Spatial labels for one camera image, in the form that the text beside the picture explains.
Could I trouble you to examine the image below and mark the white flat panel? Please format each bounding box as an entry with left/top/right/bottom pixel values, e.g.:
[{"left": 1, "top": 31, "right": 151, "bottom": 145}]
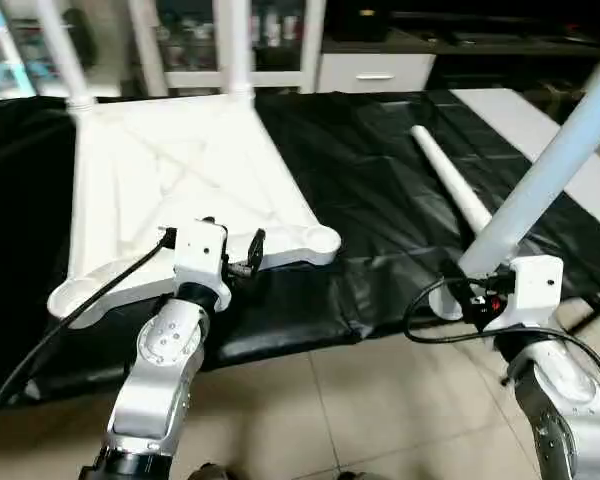
[{"left": 450, "top": 88, "right": 600, "bottom": 213}]

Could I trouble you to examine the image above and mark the white plastic table top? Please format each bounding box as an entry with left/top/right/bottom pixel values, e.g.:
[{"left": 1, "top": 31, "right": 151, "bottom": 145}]
[{"left": 48, "top": 92, "right": 341, "bottom": 331}]

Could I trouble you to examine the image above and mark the white plastic table leg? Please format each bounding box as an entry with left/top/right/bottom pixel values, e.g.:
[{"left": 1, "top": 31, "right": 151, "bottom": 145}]
[
  {"left": 410, "top": 125, "right": 493, "bottom": 237},
  {"left": 35, "top": 0, "right": 97, "bottom": 109},
  {"left": 220, "top": 0, "right": 257, "bottom": 102},
  {"left": 428, "top": 50, "right": 600, "bottom": 321}
]

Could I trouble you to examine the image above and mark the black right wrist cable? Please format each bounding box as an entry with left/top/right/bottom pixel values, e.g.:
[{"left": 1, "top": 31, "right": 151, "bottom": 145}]
[{"left": 402, "top": 278, "right": 600, "bottom": 403}]

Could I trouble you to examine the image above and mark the white glass door cabinet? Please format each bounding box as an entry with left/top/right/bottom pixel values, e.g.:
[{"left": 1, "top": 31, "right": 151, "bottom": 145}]
[{"left": 128, "top": 0, "right": 327, "bottom": 96}]

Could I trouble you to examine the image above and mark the white drawer unit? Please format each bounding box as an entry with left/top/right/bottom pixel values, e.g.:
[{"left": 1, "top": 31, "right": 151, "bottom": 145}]
[{"left": 315, "top": 52, "right": 437, "bottom": 94}]

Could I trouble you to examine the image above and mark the black work mat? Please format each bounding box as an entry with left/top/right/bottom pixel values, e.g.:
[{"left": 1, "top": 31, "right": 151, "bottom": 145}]
[{"left": 0, "top": 88, "right": 600, "bottom": 406}]

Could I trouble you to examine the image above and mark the storage rack with items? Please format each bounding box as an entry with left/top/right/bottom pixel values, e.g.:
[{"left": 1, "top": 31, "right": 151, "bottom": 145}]
[{"left": 0, "top": 0, "right": 43, "bottom": 96}]

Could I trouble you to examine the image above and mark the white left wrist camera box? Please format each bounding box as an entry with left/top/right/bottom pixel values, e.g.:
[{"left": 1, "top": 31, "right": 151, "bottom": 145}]
[{"left": 172, "top": 220, "right": 230, "bottom": 301}]

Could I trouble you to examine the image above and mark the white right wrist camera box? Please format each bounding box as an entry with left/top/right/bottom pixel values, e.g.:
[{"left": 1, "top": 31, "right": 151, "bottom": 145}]
[{"left": 498, "top": 255, "right": 565, "bottom": 332}]

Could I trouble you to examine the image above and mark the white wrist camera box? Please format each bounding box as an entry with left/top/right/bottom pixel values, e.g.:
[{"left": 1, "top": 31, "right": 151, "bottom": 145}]
[
  {"left": 498, "top": 255, "right": 565, "bottom": 332},
  {"left": 172, "top": 220, "right": 230, "bottom": 301}
]

